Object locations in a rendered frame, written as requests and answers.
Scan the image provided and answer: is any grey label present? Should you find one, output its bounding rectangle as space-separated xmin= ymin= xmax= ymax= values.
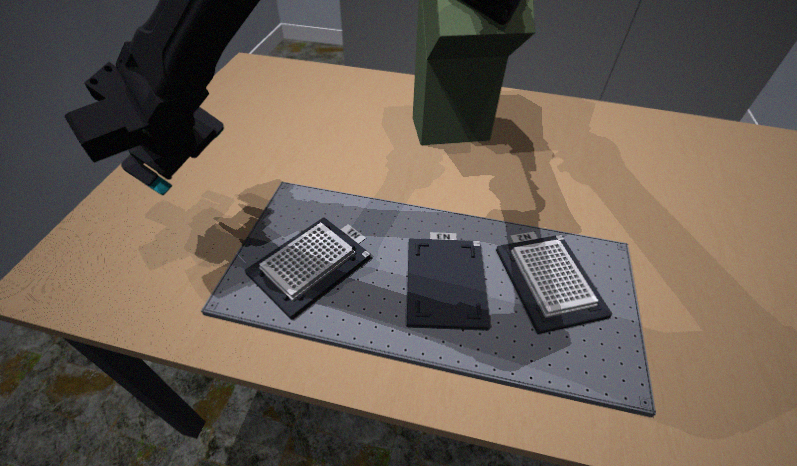
xmin=341 ymin=224 xmax=366 ymax=244
xmin=510 ymin=232 xmax=538 ymax=243
xmin=430 ymin=232 xmax=457 ymax=240

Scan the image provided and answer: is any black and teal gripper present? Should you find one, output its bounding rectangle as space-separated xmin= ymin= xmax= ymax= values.
xmin=121 ymin=107 xmax=224 ymax=195

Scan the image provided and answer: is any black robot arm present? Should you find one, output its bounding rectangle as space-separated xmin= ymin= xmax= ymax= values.
xmin=65 ymin=0 xmax=260 ymax=163

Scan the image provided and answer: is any white well plate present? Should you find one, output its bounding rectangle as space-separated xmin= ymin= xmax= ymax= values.
xmin=511 ymin=240 xmax=598 ymax=318
xmin=259 ymin=223 xmax=356 ymax=302

